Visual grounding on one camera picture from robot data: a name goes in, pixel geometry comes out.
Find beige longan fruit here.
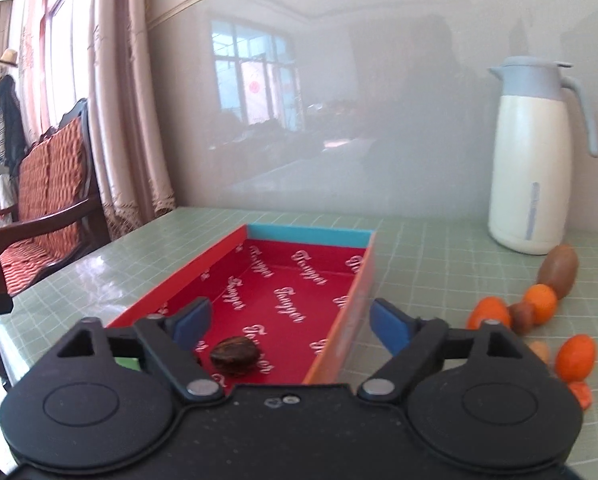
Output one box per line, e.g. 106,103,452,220
528,340,550,365

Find orange tangerine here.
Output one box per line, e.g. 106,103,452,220
523,284,558,325
555,334,597,382
466,296,512,330

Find small brown cut fruit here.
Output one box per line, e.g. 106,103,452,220
508,301,534,335

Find orange carrot piece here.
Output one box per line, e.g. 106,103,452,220
568,382,593,411

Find dark mangosteen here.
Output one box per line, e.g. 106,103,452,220
210,336,261,375

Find brown kiwi fruit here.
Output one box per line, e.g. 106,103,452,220
536,244,579,299

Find colourful cardboard box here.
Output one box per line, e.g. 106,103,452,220
110,223,375,390

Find green grid tablecloth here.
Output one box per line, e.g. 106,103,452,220
0,208,598,479

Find wooden sofa with red cushions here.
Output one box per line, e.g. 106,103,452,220
0,99,110,297

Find orange tangerine back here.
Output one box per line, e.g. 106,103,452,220
523,284,558,325

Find hanging dark jacket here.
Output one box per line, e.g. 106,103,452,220
0,75,28,178

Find beige lace curtain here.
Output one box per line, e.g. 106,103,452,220
20,0,178,241

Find white thermos jug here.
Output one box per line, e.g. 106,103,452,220
488,56,598,256

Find straw hat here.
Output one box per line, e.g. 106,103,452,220
0,49,19,68

